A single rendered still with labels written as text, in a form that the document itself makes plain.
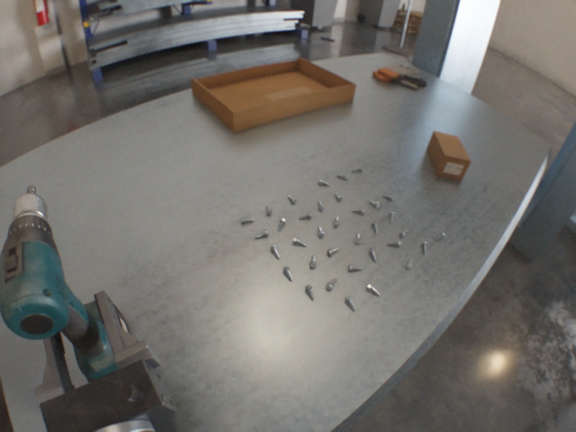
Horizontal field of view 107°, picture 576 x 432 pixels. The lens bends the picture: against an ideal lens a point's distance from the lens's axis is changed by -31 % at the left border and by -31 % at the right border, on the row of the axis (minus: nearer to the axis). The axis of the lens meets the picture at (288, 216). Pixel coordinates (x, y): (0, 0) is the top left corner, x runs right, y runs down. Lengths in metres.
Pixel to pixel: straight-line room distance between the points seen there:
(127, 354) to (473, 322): 1.30
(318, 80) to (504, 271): 1.28
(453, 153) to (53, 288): 0.76
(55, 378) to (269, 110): 0.72
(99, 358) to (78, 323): 0.06
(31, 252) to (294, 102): 0.72
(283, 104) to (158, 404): 0.72
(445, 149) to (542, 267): 1.32
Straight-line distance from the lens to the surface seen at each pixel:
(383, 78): 1.25
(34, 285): 0.27
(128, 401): 0.30
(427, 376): 1.22
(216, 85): 1.05
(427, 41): 1.84
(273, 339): 0.43
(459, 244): 0.63
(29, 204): 0.36
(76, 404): 0.33
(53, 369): 0.37
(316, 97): 0.89
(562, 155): 2.36
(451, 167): 0.76
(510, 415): 1.40
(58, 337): 0.40
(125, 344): 0.34
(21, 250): 0.29
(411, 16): 7.05
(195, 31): 3.93
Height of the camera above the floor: 1.05
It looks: 46 degrees down
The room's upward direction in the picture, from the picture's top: 5 degrees clockwise
